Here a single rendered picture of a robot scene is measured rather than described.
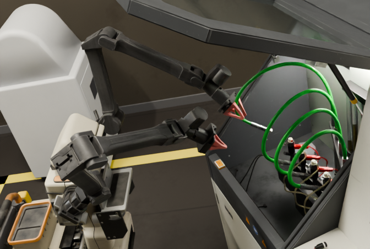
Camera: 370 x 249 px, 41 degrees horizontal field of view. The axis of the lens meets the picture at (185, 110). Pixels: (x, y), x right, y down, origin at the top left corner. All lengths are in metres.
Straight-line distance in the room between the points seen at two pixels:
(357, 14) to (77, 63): 2.12
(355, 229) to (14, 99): 2.54
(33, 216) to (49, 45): 1.41
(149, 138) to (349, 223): 0.74
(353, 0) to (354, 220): 0.88
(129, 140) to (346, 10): 1.02
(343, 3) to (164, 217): 1.91
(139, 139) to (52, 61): 1.92
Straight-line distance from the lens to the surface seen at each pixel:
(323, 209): 1.78
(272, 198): 2.20
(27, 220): 2.39
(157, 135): 1.64
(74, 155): 1.46
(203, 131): 1.80
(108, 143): 1.50
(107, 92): 2.06
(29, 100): 3.61
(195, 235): 3.24
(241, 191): 2.08
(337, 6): 2.12
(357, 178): 1.71
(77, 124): 1.96
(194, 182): 3.58
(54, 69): 3.46
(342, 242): 1.84
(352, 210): 1.78
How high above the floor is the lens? 2.40
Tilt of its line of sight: 34 degrees down
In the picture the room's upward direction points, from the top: 14 degrees counter-clockwise
